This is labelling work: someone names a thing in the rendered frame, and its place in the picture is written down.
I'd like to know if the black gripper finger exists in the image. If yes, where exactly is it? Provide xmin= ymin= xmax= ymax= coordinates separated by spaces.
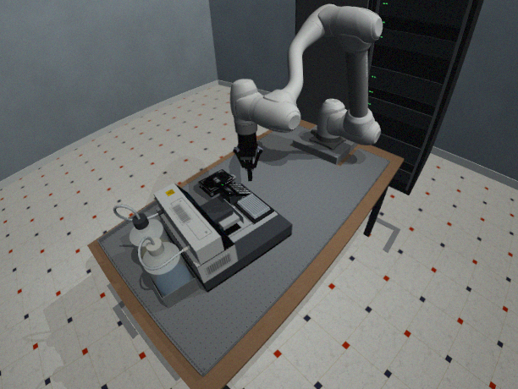
xmin=233 ymin=146 xmax=250 ymax=181
xmin=249 ymin=146 xmax=263 ymax=181

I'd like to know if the grey bottle with blue liquid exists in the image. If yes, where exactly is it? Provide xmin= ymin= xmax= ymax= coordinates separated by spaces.
xmin=142 ymin=238 xmax=192 ymax=296

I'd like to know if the clear bottle with black cap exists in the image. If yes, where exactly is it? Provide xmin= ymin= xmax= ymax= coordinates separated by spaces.
xmin=129 ymin=213 xmax=170 ymax=259

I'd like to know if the dark grey raised edge strip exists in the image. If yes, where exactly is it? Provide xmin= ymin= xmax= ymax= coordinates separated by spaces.
xmin=97 ymin=200 xmax=204 ymax=377

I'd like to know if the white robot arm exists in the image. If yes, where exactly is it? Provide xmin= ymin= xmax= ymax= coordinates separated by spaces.
xmin=230 ymin=4 xmax=383 ymax=151

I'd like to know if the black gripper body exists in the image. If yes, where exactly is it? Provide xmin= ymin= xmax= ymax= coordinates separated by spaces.
xmin=238 ymin=132 xmax=258 ymax=150

